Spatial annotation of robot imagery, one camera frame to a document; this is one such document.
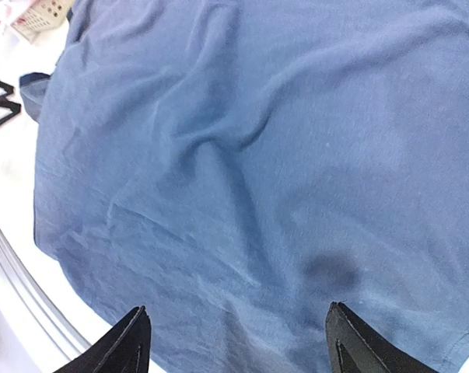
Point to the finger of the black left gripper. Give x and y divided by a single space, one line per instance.
13 108

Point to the aluminium front rail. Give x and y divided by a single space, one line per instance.
48 337

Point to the beige perforated laundry basket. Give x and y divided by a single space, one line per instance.
40 16

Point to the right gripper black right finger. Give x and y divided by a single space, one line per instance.
354 346

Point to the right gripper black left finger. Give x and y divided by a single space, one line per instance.
124 348

